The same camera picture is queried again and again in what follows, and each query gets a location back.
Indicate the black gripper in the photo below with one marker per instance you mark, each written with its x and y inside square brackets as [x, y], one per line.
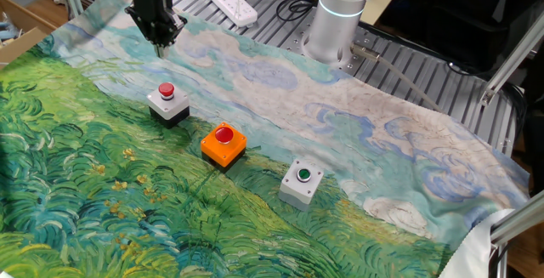
[151, 1]

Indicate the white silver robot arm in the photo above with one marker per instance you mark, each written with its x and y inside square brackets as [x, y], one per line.
[336, 23]

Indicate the white black box red button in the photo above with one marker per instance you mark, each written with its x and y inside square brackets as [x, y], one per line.
[168, 106]

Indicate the white power strip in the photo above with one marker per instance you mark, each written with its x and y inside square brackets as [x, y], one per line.
[229, 1]

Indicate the green blue painting print cloth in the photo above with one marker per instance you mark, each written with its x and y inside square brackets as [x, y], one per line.
[255, 120]

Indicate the orange box red mushroom button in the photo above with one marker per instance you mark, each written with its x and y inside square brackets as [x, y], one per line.
[223, 148]

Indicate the brown cardboard box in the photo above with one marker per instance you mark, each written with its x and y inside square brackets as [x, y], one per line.
[21, 40]

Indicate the grey box green push button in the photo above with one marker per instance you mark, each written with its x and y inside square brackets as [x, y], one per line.
[299, 184]

